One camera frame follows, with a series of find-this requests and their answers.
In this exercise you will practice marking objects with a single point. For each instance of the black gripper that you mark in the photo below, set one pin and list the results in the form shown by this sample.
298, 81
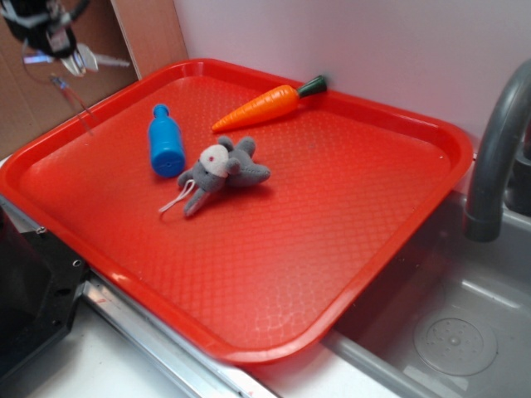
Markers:
44, 25

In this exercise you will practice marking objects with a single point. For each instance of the silver keys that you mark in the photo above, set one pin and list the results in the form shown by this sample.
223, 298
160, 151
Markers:
78, 64

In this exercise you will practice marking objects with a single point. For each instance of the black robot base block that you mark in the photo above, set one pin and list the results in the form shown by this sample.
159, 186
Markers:
41, 281

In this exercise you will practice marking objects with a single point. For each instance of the brown cardboard panel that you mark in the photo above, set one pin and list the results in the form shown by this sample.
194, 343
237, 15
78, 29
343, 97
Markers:
147, 34

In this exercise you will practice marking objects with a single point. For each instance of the blue toy bottle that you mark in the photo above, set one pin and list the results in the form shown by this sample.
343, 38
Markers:
166, 152

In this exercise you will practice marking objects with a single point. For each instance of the grey plush mouse toy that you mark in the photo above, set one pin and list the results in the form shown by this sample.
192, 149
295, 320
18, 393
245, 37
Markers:
224, 164

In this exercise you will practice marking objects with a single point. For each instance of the orange toy carrot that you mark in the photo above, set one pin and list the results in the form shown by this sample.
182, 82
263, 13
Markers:
273, 104

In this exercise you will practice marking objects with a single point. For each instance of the red plastic tray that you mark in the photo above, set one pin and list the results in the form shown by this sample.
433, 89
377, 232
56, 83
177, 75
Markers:
258, 273

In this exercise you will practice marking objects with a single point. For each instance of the grey toy faucet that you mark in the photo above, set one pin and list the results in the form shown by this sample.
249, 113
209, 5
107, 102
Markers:
501, 175

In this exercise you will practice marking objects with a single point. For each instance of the grey toy sink basin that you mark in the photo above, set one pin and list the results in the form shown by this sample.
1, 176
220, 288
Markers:
447, 317

